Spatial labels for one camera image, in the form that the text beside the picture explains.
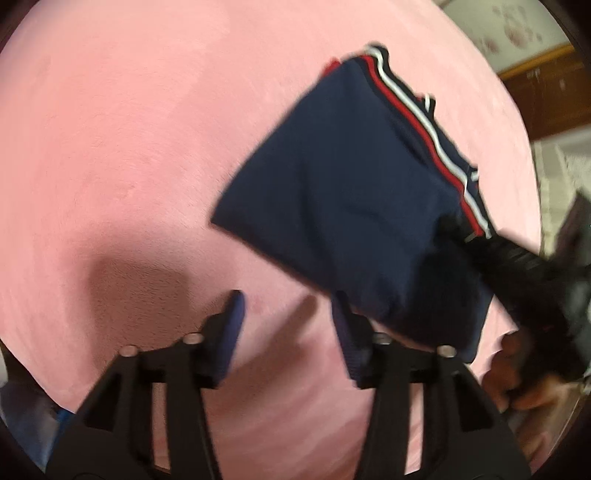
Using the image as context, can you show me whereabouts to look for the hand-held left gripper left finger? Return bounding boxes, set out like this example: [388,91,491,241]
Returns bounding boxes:
[46,290,246,480]

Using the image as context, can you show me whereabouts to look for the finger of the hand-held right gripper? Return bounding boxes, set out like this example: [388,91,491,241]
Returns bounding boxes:
[438,215,522,296]

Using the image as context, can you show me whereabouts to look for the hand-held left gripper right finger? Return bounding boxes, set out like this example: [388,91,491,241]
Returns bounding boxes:
[330,295,533,480]

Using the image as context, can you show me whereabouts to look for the navy and red varsity jacket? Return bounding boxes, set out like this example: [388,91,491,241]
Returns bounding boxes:
[210,42,496,363]

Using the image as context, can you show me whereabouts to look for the person's right hand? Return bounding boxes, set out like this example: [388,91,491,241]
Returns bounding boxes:
[482,331,580,412]

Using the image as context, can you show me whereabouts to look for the pink plush bed blanket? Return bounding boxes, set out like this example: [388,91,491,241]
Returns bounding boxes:
[0,0,542,474]

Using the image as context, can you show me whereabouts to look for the floral wardrobe doors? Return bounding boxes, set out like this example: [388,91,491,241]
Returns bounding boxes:
[436,0,591,141]

